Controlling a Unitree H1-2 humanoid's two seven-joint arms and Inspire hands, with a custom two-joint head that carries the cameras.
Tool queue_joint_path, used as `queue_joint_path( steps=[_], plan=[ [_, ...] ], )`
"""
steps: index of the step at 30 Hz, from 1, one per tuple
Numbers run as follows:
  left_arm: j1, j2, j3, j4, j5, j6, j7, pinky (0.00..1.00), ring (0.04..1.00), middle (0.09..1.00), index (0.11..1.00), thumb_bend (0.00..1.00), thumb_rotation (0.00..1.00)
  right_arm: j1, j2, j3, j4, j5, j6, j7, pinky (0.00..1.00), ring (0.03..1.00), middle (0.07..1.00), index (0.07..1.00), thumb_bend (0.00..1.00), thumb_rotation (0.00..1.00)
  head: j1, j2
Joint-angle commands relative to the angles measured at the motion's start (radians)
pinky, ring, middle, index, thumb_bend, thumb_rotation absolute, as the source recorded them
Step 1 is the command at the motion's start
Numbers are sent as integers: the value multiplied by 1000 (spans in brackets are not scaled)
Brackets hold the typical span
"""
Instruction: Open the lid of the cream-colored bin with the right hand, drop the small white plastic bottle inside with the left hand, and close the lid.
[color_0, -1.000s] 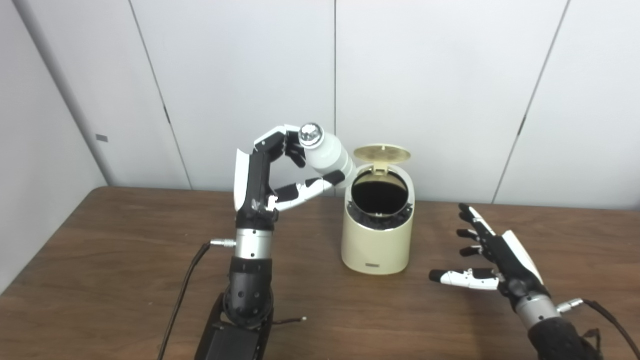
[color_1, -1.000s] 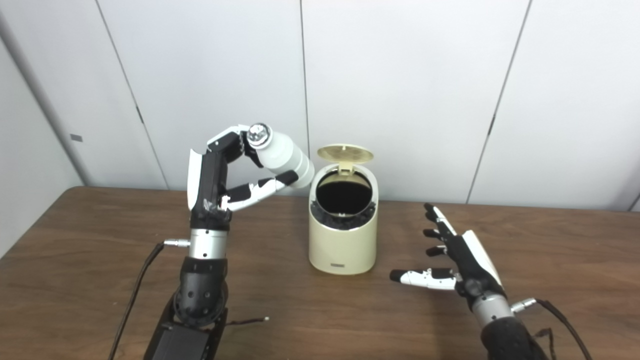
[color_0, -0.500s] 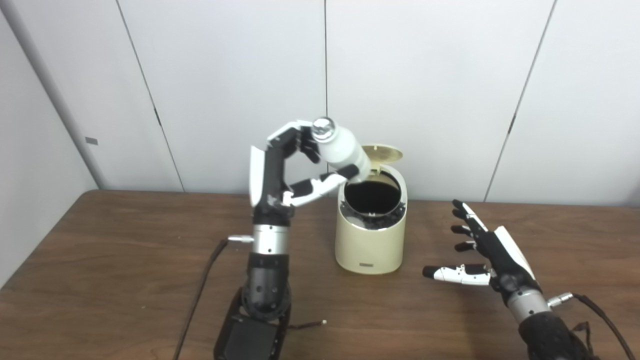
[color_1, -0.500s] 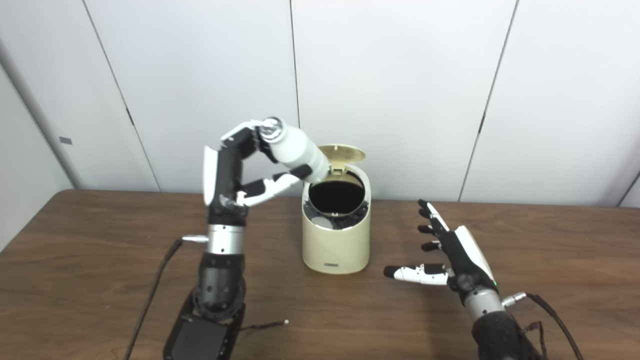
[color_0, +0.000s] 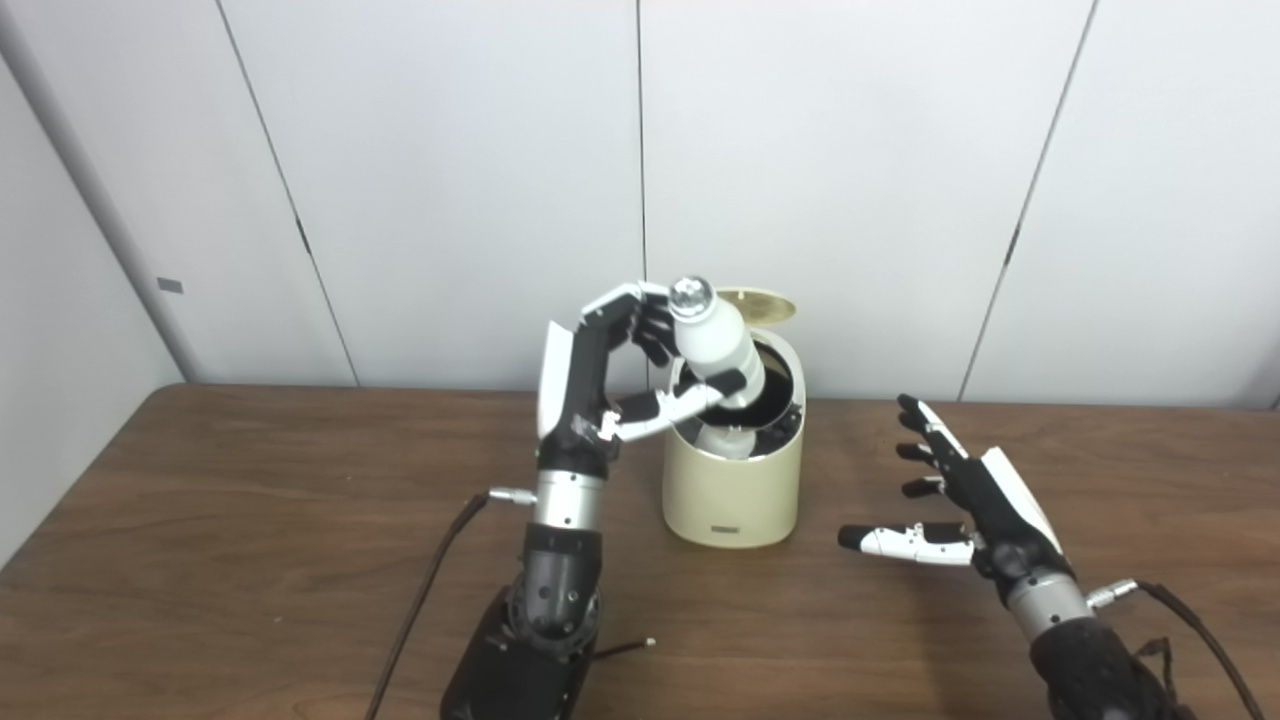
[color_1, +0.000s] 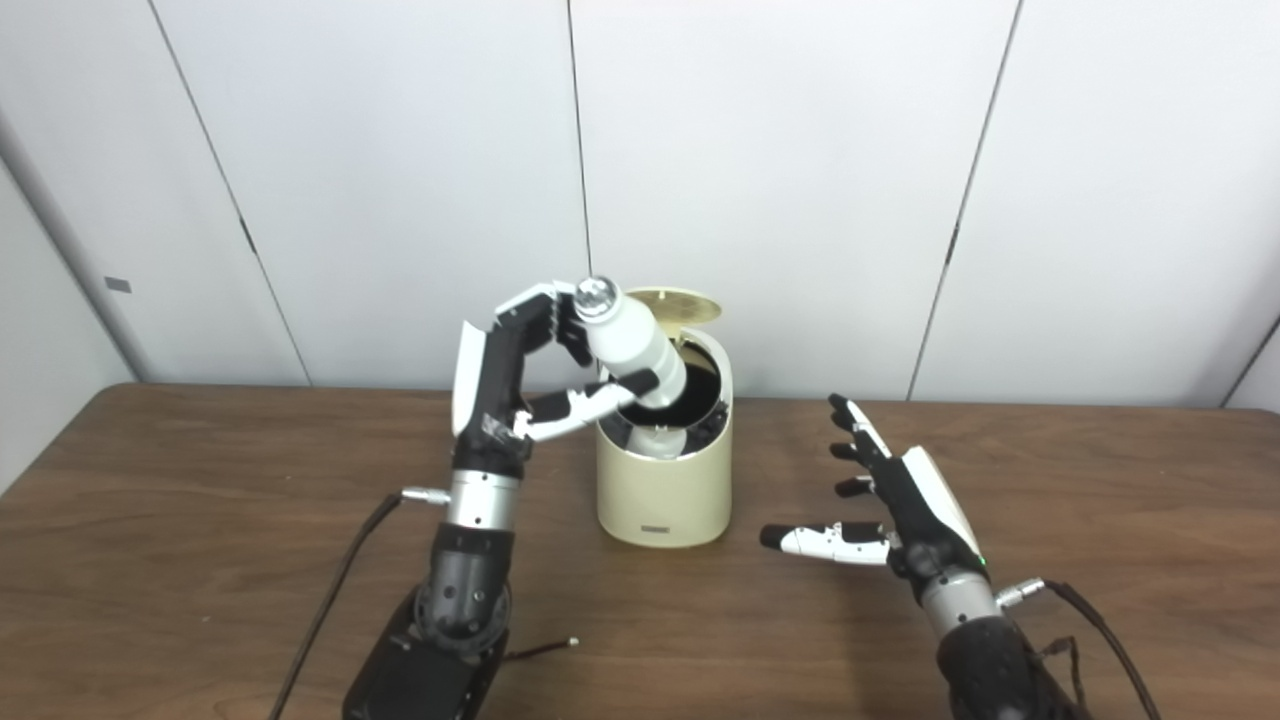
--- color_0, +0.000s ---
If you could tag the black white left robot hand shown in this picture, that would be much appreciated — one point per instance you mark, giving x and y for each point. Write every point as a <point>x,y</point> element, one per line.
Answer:
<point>575,400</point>

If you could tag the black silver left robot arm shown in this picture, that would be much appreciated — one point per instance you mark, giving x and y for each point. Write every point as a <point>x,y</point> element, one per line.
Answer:
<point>555,590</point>

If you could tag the small white plastic bottle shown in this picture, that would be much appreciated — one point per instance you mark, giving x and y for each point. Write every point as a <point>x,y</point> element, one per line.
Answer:
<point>715,340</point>

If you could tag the black bin liner bag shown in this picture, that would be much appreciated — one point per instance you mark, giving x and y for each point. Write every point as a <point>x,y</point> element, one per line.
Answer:
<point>780,395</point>

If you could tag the cream-colored bin body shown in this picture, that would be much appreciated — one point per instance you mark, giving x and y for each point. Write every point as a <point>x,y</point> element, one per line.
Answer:
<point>730,495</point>

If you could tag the cream round bin lid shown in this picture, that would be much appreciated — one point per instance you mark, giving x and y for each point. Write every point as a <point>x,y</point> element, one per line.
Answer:
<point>765,305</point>

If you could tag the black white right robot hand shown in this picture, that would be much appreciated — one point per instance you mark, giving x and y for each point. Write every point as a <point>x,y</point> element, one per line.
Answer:
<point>1005,530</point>

